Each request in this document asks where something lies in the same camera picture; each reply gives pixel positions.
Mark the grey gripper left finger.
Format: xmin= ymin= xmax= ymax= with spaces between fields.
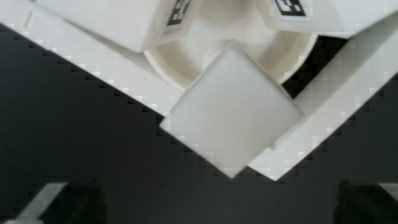
xmin=10 ymin=180 xmax=106 ymax=224

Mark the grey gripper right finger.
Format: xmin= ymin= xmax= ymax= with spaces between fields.
xmin=332 ymin=180 xmax=398 ymax=224

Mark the white stool leg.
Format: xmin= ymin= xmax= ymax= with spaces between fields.
xmin=35 ymin=0 xmax=202 ymax=53
xmin=255 ymin=0 xmax=398 ymax=39
xmin=160 ymin=43 xmax=303 ymax=177

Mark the white U-shaped fence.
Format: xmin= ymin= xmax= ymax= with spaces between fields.
xmin=0 ymin=0 xmax=398 ymax=180

